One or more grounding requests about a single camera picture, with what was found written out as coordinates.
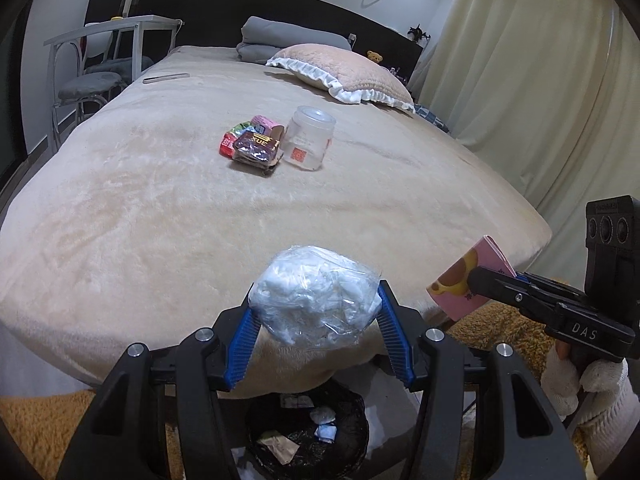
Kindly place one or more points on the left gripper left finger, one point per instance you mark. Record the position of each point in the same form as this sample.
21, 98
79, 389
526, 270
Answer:
122, 434

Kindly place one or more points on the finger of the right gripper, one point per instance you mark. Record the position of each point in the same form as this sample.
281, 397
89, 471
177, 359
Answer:
515, 292

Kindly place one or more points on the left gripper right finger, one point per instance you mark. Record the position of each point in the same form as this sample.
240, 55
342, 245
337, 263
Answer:
518, 435

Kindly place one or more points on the pink carton box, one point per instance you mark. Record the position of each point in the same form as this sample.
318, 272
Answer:
451, 291

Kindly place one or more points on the white plastic bag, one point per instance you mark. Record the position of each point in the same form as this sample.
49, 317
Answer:
312, 297

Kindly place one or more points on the clear plastic lidded container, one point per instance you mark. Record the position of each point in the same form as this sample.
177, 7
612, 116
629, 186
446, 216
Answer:
307, 137

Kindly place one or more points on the dark red XUE package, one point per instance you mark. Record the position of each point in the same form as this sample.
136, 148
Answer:
257, 150

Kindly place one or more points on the black trash bin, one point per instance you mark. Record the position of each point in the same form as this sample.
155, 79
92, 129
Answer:
319, 434

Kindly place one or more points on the white gloved right hand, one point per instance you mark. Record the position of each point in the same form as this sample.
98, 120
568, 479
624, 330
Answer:
605, 407

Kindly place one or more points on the cream curtain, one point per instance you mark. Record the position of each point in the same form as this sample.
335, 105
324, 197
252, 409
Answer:
547, 93

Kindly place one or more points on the beige bed blanket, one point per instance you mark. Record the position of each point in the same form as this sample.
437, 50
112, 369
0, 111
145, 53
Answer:
137, 229

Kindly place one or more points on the pink frilled pillow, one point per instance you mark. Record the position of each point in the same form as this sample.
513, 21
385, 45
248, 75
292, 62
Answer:
349, 77

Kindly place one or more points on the small teddy bear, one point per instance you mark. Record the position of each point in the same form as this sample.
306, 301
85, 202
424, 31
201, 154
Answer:
374, 57

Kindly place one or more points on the black figurine on headboard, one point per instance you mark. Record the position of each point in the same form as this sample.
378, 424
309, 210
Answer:
417, 35

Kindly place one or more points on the pink small box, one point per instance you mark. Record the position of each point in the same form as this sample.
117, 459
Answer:
268, 127

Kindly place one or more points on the green red snack wrapper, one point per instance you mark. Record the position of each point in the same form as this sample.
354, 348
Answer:
231, 135

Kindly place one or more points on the grey folded blanket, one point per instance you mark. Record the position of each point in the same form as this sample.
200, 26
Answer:
261, 39

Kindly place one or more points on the grey cushioned chair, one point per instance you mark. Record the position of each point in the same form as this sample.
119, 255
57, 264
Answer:
93, 88

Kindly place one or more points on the black smartphone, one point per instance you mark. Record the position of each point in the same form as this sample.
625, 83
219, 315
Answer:
167, 77

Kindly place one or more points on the black headboard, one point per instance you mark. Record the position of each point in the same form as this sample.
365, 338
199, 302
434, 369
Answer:
217, 23

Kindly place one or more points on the black camera box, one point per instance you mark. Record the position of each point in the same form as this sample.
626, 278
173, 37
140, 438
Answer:
612, 241

